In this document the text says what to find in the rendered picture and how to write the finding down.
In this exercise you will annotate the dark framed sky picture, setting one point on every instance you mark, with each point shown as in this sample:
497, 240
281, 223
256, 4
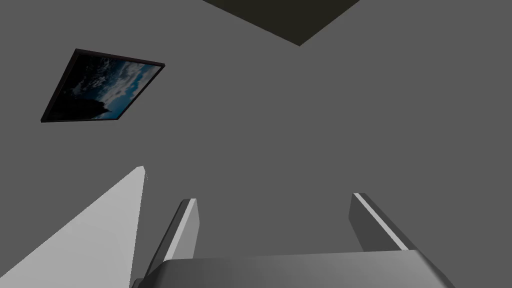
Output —
100, 88

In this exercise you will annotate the white door leaf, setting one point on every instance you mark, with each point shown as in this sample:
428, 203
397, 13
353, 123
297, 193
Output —
88, 244

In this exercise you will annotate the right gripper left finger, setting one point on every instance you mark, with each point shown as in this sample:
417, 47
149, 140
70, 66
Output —
182, 234

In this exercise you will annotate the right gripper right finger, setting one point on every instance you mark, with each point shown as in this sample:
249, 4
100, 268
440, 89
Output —
374, 228

